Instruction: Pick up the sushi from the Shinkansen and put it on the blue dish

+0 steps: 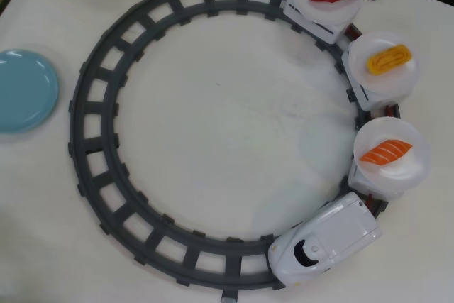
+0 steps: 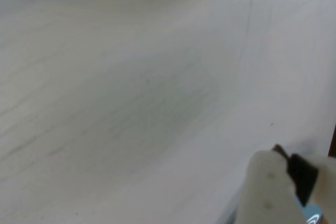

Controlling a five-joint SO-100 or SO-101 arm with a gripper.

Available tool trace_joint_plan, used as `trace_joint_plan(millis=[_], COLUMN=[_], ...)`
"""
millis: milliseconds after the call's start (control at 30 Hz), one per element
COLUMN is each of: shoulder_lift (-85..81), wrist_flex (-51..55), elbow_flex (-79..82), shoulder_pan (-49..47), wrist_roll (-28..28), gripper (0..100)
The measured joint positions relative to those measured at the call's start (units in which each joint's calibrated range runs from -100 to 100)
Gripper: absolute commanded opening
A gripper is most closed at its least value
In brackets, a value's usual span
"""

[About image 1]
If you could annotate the orange salmon sushi toy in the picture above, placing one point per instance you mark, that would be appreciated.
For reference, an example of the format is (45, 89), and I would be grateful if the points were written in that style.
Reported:
(386, 152)

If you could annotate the white Shinkansen toy locomotive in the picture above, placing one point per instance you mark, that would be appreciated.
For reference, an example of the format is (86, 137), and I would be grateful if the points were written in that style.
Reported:
(337, 228)

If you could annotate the yellow egg sushi toy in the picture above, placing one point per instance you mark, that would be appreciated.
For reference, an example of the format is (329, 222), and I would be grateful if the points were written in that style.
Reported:
(388, 60)

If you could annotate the blue round dish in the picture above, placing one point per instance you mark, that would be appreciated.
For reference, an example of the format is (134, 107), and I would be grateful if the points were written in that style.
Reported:
(25, 90)

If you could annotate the grey circular toy track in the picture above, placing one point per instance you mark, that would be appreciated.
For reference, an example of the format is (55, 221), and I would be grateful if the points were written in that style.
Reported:
(76, 140)

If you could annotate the red train coupler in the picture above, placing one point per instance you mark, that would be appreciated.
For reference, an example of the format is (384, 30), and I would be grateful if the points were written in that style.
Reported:
(352, 31)
(369, 200)
(391, 110)

